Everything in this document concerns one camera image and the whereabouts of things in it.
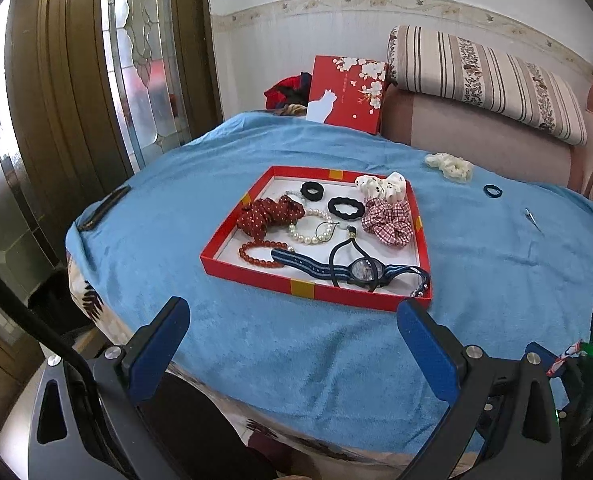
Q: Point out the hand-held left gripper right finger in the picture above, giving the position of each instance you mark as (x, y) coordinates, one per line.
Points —
(426, 355)

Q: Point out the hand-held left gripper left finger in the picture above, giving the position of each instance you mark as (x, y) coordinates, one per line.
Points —
(161, 355)

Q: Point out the red jewelry tray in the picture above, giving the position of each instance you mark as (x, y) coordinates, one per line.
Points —
(256, 280)

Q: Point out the red plaid scrunchie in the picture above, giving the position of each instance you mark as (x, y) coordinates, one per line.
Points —
(381, 217)

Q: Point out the red polka-dot scrunchie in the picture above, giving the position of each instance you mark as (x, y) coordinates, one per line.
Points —
(261, 217)

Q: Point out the blue blanket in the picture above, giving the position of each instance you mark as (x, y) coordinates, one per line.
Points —
(226, 350)

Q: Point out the floral tablecloth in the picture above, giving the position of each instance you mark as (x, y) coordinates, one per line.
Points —
(89, 300)

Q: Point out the small metal hair pin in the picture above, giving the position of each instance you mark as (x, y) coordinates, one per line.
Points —
(530, 216)

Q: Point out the large black scrunchie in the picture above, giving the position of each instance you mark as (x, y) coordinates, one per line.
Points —
(332, 208)

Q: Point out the white plush bear scrunchie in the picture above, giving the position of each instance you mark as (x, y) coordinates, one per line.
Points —
(376, 187)

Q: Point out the cream white scrunchie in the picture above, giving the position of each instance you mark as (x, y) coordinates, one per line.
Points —
(446, 165)

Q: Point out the small black scrunchie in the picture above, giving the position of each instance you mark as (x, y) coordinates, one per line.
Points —
(304, 191)

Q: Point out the pink sofa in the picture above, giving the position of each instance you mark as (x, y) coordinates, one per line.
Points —
(451, 130)

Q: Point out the red flower print box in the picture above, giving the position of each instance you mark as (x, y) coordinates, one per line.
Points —
(346, 105)

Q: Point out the brown wooden door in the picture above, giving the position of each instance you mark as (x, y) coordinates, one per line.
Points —
(61, 110)

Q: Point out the striped floral pillow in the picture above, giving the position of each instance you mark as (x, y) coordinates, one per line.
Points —
(476, 80)

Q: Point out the red cloth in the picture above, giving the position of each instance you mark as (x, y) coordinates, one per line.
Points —
(284, 91)

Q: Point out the patterned glass door panel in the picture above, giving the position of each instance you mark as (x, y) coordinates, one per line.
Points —
(141, 60)

